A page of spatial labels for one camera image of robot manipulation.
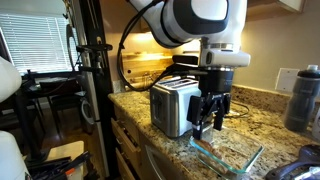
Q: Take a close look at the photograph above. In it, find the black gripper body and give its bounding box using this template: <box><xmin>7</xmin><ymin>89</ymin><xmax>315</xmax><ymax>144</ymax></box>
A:
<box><xmin>200</xmin><ymin>68</ymin><xmax>235</xmax><ymax>103</ymax></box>

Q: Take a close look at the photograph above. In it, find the stainless steel two-slot toaster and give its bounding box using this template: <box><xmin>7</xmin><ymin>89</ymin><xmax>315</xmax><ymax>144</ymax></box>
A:
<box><xmin>148</xmin><ymin>77</ymin><xmax>203</xmax><ymax>139</ymax></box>

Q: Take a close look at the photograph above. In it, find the clear glass baking dish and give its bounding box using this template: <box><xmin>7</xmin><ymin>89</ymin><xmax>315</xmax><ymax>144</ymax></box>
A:
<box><xmin>188</xmin><ymin>127</ymin><xmax>266</xmax><ymax>177</ymax></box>

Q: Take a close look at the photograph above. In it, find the wooden cutting board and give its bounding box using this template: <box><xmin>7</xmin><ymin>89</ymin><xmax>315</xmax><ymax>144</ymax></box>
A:
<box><xmin>120</xmin><ymin>50</ymin><xmax>175</xmax><ymax>92</ymax></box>

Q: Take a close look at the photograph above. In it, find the wooden drawer cabinet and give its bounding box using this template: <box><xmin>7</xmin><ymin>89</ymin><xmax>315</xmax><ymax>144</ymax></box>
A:
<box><xmin>110</xmin><ymin>105</ymin><xmax>148</xmax><ymax>180</ymax></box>

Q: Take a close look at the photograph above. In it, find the dark grey water bottle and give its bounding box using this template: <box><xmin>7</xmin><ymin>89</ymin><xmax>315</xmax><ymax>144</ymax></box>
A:
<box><xmin>283</xmin><ymin>64</ymin><xmax>320</xmax><ymax>133</ymax></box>

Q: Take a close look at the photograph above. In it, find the dark grey curved object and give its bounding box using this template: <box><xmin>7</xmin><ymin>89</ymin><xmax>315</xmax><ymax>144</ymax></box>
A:
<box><xmin>264</xmin><ymin>143</ymin><xmax>320</xmax><ymax>180</ymax></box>

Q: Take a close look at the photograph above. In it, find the black vertical stand pole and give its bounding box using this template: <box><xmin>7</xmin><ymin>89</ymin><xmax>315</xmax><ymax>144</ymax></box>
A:
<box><xmin>75</xmin><ymin>0</ymin><xmax>120</xmax><ymax>180</ymax></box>

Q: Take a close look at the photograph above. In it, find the black chair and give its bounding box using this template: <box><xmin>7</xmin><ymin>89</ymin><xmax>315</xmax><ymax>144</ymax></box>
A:
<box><xmin>48</xmin><ymin>91</ymin><xmax>86</xmax><ymax>134</ymax></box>

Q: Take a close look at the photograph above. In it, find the tan wooden cart top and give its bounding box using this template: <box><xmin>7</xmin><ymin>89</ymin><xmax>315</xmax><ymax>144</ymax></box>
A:
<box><xmin>45</xmin><ymin>139</ymin><xmax>86</xmax><ymax>180</ymax></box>

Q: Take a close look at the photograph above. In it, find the dark dining table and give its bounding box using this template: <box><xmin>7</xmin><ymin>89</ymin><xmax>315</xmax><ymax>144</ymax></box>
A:
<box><xmin>20</xmin><ymin>70</ymin><xmax>83</xmax><ymax>99</ymax></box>

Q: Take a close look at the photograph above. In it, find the pile of black tools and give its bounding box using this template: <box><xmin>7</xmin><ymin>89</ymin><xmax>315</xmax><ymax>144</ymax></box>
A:
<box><xmin>25</xmin><ymin>150</ymin><xmax>93</xmax><ymax>180</ymax></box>

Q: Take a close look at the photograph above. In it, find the window with white blinds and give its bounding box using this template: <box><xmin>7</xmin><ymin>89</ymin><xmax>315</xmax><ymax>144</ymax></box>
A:
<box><xmin>0</xmin><ymin>12</ymin><xmax>80</xmax><ymax>77</ymax></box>

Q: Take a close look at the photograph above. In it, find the black toaster power cable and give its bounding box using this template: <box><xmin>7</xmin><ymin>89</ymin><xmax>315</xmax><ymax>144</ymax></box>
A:
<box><xmin>226</xmin><ymin>100</ymin><xmax>251</xmax><ymax>120</ymax></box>

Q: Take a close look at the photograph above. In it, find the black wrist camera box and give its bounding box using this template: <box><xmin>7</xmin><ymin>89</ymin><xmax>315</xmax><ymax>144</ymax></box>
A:
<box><xmin>171</xmin><ymin>54</ymin><xmax>203</xmax><ymax>74</ymax></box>

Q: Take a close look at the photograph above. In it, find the dishwasher with silver handle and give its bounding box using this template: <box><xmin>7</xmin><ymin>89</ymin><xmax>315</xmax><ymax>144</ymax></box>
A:
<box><xmin>139</xmin><ymin>133</ymin><xmax>191</xmax><ymax>180</ymax></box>

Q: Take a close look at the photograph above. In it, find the wooden wall cabinet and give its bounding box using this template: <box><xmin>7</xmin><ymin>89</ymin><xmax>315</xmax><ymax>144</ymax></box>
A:
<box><xmin>245</xmin><ymin>0</ymin><xmax>306</xmax><ymax>23</ymax></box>

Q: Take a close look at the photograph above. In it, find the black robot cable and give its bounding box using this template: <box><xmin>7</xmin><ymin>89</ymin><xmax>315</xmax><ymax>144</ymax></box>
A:
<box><xmin>116</xmin><ymin>0</ymin><xmax>209</xmax><ymax>93</ymax></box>

